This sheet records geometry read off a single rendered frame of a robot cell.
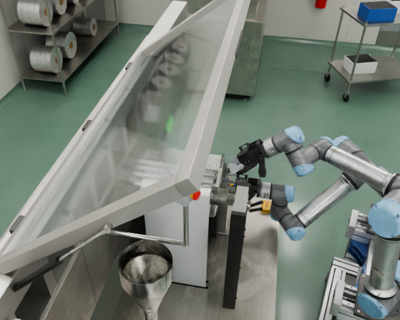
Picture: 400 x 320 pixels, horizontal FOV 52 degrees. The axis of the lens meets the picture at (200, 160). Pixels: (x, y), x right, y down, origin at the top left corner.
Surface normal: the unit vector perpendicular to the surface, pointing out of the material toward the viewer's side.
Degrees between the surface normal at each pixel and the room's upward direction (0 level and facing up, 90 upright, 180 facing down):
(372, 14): 90
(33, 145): 0
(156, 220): 90
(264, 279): 0
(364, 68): 90
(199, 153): 52
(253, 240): 0
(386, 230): 83
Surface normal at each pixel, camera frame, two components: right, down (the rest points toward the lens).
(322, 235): 0.01, -0.77
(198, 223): -0.18, 0.62
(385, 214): -0.76, 0.29
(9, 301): 0.98, 0.13
